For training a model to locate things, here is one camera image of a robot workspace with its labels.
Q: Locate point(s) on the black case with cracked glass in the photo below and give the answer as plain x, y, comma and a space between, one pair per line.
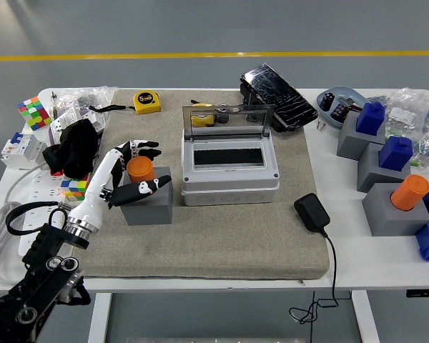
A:
279, 96

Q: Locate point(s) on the clear bag with white labels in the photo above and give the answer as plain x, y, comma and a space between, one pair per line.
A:
404, 114

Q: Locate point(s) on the smoky transparent box lid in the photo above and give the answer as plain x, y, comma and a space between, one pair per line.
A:
264, 121

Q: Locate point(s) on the white table leg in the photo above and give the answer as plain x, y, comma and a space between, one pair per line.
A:
100, 318
364, 318

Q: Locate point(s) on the white circuit breaker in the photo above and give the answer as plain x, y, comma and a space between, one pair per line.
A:
21, 150

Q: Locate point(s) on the white power strip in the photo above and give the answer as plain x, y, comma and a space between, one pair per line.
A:
43, 200

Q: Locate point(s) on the small green connector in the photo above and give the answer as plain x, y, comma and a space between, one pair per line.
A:
415, 163

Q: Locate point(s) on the black power adapter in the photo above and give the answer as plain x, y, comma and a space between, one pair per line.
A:
311, 212

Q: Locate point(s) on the round yellow tape measure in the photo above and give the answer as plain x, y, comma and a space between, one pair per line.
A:
202, 120

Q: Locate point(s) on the clear plastic bag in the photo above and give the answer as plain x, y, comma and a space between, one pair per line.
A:
82, 94

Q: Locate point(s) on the grey electrical junction box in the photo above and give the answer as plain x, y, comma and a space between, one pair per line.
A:
232, 191

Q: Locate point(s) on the black capacitor cylinder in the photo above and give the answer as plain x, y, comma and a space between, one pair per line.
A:
327, 100
339, 110
222, 117

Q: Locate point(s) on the blue block battery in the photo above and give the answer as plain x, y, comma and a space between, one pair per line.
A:
395, 153
370, 119

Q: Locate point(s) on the grey block with round hole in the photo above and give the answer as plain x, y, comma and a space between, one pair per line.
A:
153, 212

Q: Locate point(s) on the grey holder block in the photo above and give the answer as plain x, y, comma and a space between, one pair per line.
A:
370, 168
382, 214
346, 141

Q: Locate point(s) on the large colourful puzzle cube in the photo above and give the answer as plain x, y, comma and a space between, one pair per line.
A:
34, 113

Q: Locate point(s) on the blue-grey oval dish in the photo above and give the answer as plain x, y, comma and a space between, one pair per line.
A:
343, 92

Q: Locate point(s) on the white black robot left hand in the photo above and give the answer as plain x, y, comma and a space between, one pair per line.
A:
98, 182

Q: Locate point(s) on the small colourful puzzle cube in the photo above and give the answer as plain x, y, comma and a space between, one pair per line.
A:
75, 187

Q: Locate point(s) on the clear pen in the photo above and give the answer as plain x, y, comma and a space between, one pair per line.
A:
53, 103

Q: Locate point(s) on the small metal component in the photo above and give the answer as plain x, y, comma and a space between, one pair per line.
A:
347, 101

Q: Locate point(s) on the black table control panel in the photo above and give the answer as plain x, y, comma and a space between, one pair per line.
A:
423, 293

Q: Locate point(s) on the square yellow tape measure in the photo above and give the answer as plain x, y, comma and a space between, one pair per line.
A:
146, 101

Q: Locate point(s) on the grey-brown mat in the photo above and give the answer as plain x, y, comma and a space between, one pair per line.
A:
218, 243

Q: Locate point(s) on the black cloth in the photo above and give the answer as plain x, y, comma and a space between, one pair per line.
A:
75, 150

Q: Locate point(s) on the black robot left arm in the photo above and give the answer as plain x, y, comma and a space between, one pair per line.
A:
39, 246

